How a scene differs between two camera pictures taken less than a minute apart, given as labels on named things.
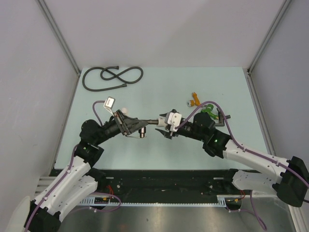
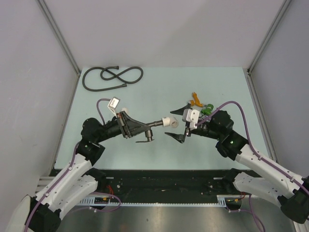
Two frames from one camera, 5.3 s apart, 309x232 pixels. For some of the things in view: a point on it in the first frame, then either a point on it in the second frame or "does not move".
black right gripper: (169, 135) to (180, 137)
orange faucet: (195, 101) does not move
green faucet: (210, 107) does not move
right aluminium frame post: (286, 4) does not move
